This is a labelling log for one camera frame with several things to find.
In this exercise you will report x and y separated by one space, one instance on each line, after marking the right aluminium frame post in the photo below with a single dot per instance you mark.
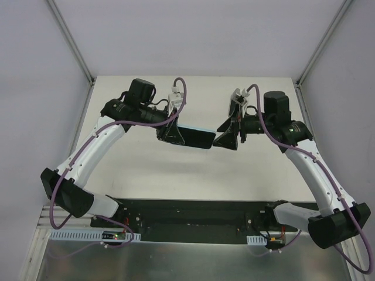
323 43

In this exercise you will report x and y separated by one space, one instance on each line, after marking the black smartphone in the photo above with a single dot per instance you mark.
197 139

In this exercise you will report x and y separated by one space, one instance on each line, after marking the light blue phone case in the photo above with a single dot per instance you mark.
196 129

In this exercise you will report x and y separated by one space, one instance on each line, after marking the aluminium frame post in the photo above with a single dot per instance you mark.
323 43
69 39

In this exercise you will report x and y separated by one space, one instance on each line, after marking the left white cable duct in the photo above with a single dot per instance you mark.
93 236

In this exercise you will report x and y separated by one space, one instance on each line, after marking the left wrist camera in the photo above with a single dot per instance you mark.
175 101

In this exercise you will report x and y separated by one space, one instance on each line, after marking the aluminium extrusion rail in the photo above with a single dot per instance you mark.
59 216

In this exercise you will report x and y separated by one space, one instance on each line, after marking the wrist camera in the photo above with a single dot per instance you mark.
175 101
238 101

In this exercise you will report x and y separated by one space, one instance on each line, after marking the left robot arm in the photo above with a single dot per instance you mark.
65 184

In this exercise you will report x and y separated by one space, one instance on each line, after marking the white cable duct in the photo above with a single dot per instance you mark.
256 240
93 236

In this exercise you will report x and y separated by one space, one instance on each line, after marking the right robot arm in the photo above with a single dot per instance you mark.
339 217

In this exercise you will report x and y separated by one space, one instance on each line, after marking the right white cable duct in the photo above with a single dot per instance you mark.
256 240

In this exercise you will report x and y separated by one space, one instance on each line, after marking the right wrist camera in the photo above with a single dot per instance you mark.
238 101

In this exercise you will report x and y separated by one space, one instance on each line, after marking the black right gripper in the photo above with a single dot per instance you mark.
241 129

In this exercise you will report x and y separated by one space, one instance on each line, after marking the left aluminium frame post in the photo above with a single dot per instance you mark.
69 39

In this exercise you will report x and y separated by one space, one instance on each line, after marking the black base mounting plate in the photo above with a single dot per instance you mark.
205 222

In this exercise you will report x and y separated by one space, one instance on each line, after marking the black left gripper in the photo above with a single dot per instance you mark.
169 127

